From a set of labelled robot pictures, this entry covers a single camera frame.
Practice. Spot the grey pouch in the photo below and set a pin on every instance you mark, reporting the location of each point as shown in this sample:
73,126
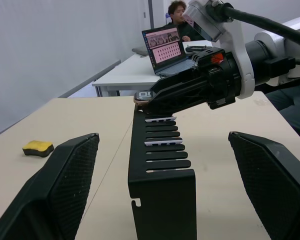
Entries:
139,50

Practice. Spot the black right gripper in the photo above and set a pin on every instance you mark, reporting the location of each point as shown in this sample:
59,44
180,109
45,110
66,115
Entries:
217,80

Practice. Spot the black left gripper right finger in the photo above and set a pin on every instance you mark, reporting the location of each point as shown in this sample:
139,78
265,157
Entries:
272,185

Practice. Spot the white office table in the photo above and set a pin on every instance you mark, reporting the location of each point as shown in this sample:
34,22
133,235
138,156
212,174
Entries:
130,75

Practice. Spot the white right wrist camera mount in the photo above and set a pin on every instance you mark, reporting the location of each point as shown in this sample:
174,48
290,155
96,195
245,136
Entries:
235,37

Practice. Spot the dark grey fabric object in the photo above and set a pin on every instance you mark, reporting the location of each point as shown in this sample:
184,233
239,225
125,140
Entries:
290,107

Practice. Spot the open grey laptop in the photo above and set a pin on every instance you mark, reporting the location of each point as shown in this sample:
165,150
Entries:
166,47

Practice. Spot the black slotted metal stand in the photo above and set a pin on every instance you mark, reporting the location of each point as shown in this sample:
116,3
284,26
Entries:
162,195

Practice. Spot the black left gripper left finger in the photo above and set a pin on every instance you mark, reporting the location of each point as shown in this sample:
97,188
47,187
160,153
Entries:
52,185

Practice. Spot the rose gold watch body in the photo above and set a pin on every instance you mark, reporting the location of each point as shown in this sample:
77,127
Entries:
143,96

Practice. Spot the seated person in dark top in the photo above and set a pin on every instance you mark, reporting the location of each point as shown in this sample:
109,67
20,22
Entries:
176,12

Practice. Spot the yellow and black sponge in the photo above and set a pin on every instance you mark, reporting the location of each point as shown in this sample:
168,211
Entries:
37,148

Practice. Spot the black handheld controller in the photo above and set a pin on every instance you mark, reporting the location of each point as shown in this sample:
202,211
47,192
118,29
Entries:
195,48

